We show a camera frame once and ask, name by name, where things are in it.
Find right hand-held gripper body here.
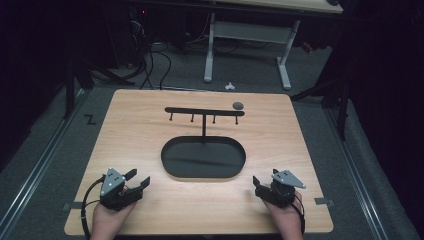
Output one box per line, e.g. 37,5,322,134
260,168,307,208

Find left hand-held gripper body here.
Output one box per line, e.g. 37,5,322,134
99,167,145,212

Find person's left hand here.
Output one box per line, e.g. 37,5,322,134
89,201,137,240

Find person's right hand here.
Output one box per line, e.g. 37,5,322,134
262,190,305,240

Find black hook stand with tray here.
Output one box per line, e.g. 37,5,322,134
160,106,247,180

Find black metal stand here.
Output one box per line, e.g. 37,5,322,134
289,63,353,142
62,49,136,120

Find white-framed desk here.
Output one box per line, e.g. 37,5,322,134
203,0,344,91

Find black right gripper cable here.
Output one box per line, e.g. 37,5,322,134
290,194,307,236

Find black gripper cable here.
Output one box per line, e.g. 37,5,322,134
80,175,105,240
290,194,307,236

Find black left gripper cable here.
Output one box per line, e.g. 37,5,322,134
80,175,105,240

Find metal floor rail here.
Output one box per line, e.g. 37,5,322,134
324,108,391,240
0,88,92,238

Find black floor cables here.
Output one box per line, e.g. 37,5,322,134
128,9,173,91

